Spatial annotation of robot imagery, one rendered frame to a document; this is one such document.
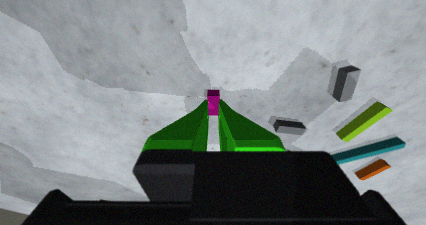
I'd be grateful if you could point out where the magenta block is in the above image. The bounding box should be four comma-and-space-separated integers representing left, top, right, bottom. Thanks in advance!
207, 90, 220, 115

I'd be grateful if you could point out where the turquoise rod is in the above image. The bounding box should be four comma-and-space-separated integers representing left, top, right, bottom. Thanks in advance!
331, 137, 406, 165

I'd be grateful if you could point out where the orange rod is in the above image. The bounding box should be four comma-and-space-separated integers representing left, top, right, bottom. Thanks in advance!
355, 159, 390, 181

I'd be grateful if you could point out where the lime green bar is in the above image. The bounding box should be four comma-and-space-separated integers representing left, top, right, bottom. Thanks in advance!
336, 102, 392, 142

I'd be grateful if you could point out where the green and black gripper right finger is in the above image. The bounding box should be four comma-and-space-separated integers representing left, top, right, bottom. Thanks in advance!
218, 99, 286, 151

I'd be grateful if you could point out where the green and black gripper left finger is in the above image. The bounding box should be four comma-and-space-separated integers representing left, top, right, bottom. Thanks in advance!
141, 99, 209, 152

